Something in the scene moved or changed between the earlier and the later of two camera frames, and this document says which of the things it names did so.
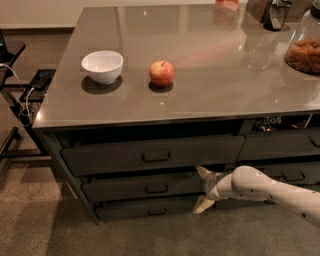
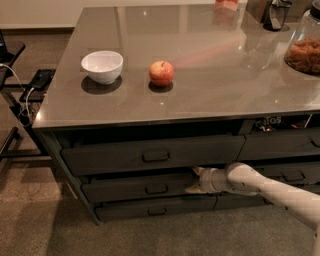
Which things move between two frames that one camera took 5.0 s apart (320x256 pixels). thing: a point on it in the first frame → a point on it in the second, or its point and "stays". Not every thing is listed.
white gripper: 210,186 → 208,180
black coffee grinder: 275,14 stays
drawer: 145,187 stays
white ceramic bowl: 103,66 stays
